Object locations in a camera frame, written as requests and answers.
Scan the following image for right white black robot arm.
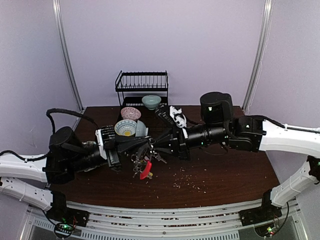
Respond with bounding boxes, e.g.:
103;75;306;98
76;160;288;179
152;92;320;221

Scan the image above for right aluminium frame post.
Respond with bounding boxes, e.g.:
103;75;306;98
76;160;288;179
242;0;274;114

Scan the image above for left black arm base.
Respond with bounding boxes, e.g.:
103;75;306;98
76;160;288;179
46;191;90;227

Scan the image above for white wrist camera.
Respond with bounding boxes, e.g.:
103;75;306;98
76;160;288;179
95;125;116;160
155;105;188;139

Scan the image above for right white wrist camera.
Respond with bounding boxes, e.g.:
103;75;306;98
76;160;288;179
155;105;188;139

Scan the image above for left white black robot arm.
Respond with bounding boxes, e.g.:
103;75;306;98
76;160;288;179
0;126;155;222

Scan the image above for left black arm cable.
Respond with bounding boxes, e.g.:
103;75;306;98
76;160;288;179
0;107;101;161

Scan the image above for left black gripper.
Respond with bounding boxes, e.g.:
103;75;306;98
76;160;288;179
68;134;148;173

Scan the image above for pale blue plate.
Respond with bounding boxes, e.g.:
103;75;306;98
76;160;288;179
82;141;97;172

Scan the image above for blue yellow patterned bowl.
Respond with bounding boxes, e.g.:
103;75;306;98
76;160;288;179
114;119;137;137

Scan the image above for light green ceramic bowl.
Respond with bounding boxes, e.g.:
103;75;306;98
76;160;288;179
142;95;162;110

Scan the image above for bunch of metal keys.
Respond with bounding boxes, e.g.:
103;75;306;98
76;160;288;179
131;150;167;180

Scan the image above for pink patterned bowl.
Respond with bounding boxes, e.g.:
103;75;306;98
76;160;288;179
120;106;142;121

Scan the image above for grey slotted front rail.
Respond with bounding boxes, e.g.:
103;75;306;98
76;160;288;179
24;197;311;240

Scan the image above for aluminium frame post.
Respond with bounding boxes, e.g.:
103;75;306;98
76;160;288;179
52;0;84;112
242;0;274;114

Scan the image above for pale blue tilted bowl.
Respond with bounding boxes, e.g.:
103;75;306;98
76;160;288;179
135;120;149;137

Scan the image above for large keyring with red grip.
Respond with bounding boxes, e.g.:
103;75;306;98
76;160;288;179
130;148;153;180

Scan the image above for black wire dish rack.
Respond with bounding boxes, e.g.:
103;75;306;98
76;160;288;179
111;70;171;141

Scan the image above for left aluminium frame post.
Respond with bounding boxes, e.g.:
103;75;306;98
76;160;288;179
52;0;84;112

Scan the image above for scattered crumbs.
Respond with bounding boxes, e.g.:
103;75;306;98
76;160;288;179
172;167;208;194

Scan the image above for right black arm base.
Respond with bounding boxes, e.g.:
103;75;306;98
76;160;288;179
238;189;282;226

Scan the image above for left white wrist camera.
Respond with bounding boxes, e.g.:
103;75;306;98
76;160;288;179
95;125;116;160

